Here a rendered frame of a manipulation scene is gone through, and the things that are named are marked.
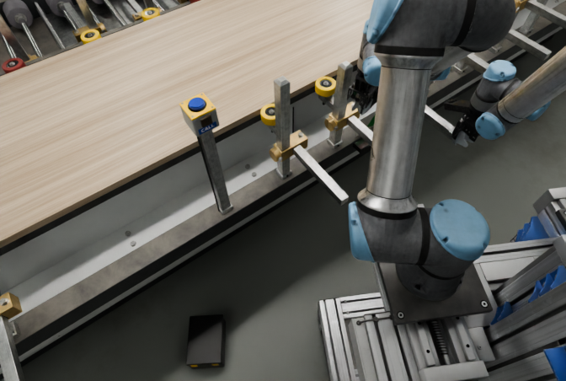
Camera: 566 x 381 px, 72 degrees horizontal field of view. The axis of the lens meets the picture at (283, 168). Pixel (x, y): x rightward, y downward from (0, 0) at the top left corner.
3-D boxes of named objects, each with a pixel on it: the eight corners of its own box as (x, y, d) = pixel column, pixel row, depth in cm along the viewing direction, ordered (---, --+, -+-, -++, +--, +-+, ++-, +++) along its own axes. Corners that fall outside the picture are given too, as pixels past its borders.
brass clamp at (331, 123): (360, 119, 150) (362, 110, 146) (333, 135, 146) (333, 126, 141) (349, 110, 153) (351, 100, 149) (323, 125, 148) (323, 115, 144)
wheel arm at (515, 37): (547, 57, 152) (553, 50, 149) (542, 61, 150) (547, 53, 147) (447, -1, 176) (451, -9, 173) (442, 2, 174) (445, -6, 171)
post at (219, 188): (233, 209, 141) (213, 125, 104) (221, 216, 139) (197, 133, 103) (226, 200, 143) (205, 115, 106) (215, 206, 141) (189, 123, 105)
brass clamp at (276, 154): (308, 147, 141) (309, 139, 137) (278, 165, 137) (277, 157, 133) (298, 137, 144) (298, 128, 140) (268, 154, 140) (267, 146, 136)
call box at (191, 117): (220, 127, 105) (216, 107, 98) (197, 139, 102) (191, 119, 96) (207, 112, 108) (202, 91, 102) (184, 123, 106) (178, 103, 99)
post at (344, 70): (338, 155, 164) (354, 64, 125) (332, 159, 162) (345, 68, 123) (333, 150, 165) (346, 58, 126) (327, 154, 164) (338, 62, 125)
